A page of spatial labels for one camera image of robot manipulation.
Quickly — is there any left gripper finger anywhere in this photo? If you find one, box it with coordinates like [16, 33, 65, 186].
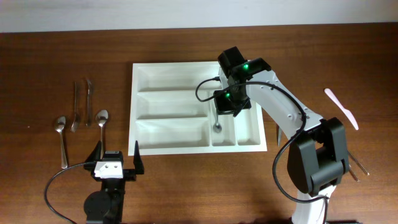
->
[85, 141, 102, 162]
[133, 141, 144, 174]

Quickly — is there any small dark teaspoon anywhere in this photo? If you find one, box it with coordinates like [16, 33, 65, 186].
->
[213, 111, 222, 134]

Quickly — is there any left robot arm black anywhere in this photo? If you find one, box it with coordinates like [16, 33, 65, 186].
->
[83, 141, 144, 223]

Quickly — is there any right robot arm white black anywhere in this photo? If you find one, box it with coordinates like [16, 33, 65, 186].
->
[214, 47, 349, 223]

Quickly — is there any silver fork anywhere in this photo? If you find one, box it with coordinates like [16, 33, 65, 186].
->
[71, 82, 80, 133]

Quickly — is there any silver butter knife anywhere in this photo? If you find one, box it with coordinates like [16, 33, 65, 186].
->
[86, 78, 93, 126]

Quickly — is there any silver spoon near left gripper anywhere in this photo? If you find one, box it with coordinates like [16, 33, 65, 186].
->
[95, 110, 109, 157]

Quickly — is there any silver spoon far left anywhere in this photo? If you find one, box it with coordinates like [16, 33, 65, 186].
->
[54, 116, 68, 169]

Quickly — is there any white plastic cutlery tray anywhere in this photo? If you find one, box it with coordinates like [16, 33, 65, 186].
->
[128, 62, 267, 156]

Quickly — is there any pink plastic knife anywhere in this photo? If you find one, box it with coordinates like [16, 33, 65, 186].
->
[324, 88, 359, 131]

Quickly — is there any metal chopstick inner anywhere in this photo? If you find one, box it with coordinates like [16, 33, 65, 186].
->
[349, 165, 360, 182]

